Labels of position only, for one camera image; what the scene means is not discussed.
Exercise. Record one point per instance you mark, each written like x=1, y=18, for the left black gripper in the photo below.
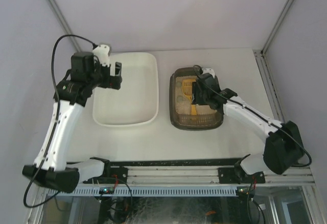
x=112, y=78

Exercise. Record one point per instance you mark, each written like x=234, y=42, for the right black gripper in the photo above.
x=198, y=94

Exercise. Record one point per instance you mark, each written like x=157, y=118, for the yellow litter scoop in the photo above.
x=187, y=92

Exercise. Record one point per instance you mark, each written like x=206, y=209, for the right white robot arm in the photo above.
x=283, y=147

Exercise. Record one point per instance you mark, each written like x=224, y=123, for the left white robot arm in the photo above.
x=50, y=168

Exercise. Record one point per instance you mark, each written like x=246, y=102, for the dark grey litter box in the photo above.
x=180, y=113

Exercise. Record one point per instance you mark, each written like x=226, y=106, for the white plastic tub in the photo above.
x=137, y=101

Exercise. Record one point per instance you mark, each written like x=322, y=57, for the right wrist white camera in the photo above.
x=209, y=70

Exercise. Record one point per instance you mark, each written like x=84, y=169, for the wrist white camera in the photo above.
x=209, y=70
x=102, y=52

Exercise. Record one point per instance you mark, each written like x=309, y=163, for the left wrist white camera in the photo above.
x=102, y=52

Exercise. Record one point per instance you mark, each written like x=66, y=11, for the aluminium frame post right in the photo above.
x=284, y=12

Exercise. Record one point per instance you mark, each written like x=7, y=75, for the aluminium frame post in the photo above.
x=284, y=12
x=59, y=16

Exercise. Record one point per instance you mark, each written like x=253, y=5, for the aluminium frame post left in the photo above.
x=59, y=16

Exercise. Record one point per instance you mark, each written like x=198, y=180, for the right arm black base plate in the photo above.
x=236, y=175

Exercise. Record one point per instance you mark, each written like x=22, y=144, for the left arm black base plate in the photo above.
x=110, y=171

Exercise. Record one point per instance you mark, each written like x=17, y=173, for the aluminium mounting rail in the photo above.
x=206, y=176

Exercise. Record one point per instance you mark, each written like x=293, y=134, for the grey slotted cable duct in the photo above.
x=154, y=191

